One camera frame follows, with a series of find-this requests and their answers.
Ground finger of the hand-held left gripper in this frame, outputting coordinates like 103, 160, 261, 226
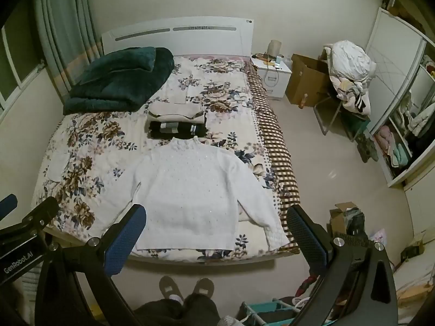
0, 196, 60, 237
0, 194, 18, 221

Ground teal storage rack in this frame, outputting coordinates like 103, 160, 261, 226
238, 297, 306, 326

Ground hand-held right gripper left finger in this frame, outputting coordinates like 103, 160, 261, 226
35, 204, 147, 326

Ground white bed headboard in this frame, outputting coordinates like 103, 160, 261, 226
101, 17, 255, 58

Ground dark green blanket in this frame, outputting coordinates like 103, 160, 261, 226
63, 46, 175, 116

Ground white nightstand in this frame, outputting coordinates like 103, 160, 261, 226
250, 54, 293, 101

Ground floral bed with white headboard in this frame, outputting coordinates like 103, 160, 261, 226
30, 54, 272, 265

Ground white wardrobe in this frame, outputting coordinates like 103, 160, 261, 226
363, 7, 435, 188

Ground window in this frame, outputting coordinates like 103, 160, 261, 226
0, 24, 46, 109

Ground brown checked bed sheet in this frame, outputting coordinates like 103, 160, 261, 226
245, 63, 301, 255

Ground green striped curtain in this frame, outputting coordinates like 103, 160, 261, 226
32, 0, 104, 99

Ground small open cardboard box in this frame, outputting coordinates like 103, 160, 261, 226
329, 203, 369, 236

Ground pair of dark slippers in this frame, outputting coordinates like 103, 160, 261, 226
357, 132, 378, 163

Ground white knit sweater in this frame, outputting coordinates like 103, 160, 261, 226
112, 137, 290, 252

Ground brown cardboard box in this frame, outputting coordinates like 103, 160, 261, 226
285, 54, 332, 108

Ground clutter atop wardrobe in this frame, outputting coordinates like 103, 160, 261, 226
381, 0, 425, 35

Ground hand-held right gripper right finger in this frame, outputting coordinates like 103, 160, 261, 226
286, 204, 399, 326

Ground folded beige clothes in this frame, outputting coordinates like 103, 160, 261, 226
147, 101, 206, 125

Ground folded black clothes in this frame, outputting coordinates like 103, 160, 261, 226
148, 121, 208, 140

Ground pile of clothes on chair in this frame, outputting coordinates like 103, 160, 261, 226
322, 40, 376, 115

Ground person's dark trousers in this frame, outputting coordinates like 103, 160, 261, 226
132, 294, 221, 326

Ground metal frame chair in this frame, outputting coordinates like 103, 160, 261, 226
313, 93, 371, 140

